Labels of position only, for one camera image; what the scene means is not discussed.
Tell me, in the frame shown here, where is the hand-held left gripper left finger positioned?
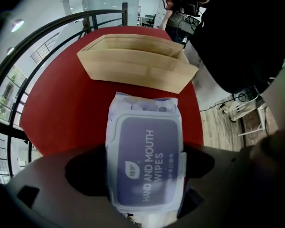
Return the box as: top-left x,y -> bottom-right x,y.
65,145 -> 107,200

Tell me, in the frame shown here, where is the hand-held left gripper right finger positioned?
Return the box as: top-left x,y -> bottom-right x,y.
183,147 -> 216,179

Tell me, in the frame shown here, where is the purple and white wipes packet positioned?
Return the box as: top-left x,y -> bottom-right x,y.
105,91 -> 187,219

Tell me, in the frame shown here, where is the light wooden container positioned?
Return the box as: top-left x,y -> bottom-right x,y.
76,34 -> 200,95

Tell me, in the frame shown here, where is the black office chair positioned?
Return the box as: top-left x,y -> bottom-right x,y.
144,13 -> 157,28

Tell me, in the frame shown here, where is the white metal stand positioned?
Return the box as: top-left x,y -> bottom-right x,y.
227,85 -> 270,137

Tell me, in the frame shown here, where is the black metal railing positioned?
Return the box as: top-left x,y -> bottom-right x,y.
0,9 -> 129,185

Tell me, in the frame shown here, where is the black floor cable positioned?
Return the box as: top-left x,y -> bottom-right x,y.
199,98 -> 236,112

